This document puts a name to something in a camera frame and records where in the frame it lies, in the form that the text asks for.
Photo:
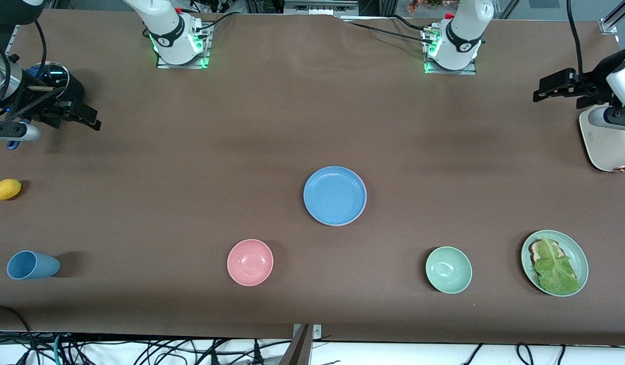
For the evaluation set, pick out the grey power strip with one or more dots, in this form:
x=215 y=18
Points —
x=320 y=6

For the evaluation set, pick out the blue plate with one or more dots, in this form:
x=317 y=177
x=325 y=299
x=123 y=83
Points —
x=335 y=195

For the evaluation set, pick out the green ribbed plate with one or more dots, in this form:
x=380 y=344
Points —
x=576 y=253

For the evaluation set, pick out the mint green bowl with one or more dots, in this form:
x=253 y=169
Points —
x=448 y=269

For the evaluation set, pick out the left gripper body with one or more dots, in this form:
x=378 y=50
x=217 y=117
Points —
x=598 y=74

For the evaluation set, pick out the grey metal bracket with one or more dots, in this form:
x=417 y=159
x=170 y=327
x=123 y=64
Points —
x=317 y=330

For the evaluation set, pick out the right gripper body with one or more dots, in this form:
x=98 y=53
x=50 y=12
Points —
x=32 y=103

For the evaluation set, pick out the pink bowl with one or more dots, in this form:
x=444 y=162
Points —
x=250 y=262

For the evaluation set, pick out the blue cup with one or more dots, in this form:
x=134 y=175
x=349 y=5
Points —
x=33 y=265

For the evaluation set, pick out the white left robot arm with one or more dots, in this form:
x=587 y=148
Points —
x=462 y=35

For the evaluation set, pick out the dark metal pole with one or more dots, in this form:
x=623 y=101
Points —
x=297 y=352

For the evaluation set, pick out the yellow lemon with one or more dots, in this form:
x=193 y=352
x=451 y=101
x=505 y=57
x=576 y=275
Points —
x=5 y=189

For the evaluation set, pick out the green lettuce leaf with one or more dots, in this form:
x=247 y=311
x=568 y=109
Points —
x=556 y=271

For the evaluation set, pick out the aluminium frame profile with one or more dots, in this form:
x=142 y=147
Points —
x=619 y=15

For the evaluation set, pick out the toasted bread slice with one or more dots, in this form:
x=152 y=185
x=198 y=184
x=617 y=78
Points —
x=535 y=249

